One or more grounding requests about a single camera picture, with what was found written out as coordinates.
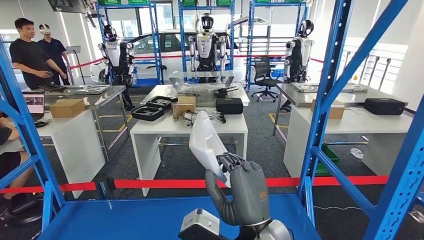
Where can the black round base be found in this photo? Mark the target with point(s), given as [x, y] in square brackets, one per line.
[23, 217]

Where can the open laptop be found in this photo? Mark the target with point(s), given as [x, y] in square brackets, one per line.
[34, 104]

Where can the green plastic crate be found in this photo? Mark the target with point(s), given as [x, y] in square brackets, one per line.
[261, 1]
[109, 2]
[328, 155]
[189, 3]
[137, 2]
[224, 3]

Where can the black computer mouse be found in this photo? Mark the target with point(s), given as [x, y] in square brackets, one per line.
[39, 124]

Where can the black stanchion post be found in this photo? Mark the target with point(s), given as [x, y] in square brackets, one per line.
[104, 188]

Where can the cardboard box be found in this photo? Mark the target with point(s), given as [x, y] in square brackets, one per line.
[66, 109]
[185, 106]
[336, 112]

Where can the black office chair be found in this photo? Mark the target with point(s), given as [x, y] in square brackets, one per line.
[261, 69]

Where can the white plastic part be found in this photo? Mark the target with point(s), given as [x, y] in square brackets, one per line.
[205, 142]

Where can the white desk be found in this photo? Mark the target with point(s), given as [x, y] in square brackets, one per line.
[78, 149]
[147, 159]
[364, 126]

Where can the person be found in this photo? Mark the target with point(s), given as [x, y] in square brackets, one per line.
[28, 56]
[54, 49]
[21, 185]

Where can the black router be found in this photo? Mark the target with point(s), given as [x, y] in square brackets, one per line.
[221, 93]

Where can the red barrier tape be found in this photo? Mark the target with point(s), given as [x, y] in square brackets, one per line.
[159, 184]

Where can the flat metal panel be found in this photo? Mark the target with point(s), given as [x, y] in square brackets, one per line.
[92, 90]

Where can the blue shelf rack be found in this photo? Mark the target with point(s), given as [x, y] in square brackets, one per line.
[250, 43]
[122, 6]
[149, 222]
[182, 43]

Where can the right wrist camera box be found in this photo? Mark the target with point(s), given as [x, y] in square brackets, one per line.
[198, 225]

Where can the white car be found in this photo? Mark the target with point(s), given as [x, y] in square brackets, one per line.
[170, 68]

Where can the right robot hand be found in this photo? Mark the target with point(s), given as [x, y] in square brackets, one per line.
[248, 195]

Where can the metal stair railing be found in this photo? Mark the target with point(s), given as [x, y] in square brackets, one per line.
[384, 69]

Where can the floor socket box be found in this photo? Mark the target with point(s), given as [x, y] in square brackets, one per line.
[416, 216]

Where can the black carrying case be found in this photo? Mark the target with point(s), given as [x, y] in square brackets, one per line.
[229, 106]
[384, 106]

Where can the silver laptop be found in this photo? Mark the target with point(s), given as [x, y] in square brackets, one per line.
[175, 84]

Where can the black foam tray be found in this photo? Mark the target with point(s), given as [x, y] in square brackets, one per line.
[136, 114]
[157, 102]

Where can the clear plastic bag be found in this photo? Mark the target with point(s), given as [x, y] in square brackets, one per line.
[356, 154]

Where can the humanoid robot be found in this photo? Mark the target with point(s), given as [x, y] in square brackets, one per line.
[207, 46]
[298, 53]
[116, 56]

